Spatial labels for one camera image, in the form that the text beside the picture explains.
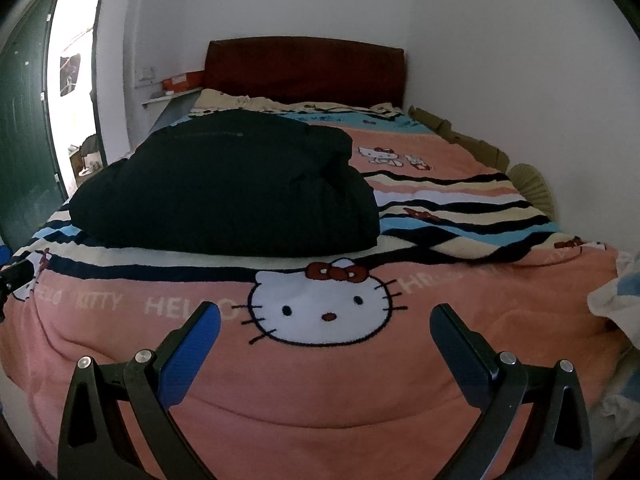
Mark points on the pink cartoon cat printed blanket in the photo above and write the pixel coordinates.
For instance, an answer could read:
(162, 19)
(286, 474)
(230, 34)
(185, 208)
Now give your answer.
(320, 410)

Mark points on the dark red headboard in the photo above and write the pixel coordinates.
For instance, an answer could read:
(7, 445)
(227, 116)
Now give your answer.
(305, 70)

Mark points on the green door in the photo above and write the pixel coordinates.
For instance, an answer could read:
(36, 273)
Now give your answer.
(25, 135)

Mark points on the brown cardboard strip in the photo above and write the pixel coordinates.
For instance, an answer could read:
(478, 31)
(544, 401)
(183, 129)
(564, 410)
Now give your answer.
(480, 147)

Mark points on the grey bedside shelf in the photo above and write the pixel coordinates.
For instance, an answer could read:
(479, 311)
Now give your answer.
(170, 105)

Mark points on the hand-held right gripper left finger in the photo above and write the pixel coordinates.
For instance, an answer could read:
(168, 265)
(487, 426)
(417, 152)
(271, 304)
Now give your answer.
(192, 355)

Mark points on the black garment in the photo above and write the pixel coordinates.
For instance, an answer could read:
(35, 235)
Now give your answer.
(225, 185)

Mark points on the white cloth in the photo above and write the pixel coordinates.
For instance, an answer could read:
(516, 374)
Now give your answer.
(615, 300)

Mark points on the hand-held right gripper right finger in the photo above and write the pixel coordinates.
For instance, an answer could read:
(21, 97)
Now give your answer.
(460, 355)

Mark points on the orange box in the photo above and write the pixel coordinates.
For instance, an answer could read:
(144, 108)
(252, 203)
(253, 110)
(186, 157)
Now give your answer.
(182, 81)

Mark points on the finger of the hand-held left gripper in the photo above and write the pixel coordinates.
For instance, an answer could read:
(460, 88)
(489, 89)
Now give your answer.
(17, 277)

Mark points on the beige hand fan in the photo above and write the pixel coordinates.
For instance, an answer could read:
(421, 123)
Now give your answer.
(532, 185)

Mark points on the white wall socket plate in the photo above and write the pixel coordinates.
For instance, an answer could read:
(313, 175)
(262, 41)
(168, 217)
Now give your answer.
(146, 76)

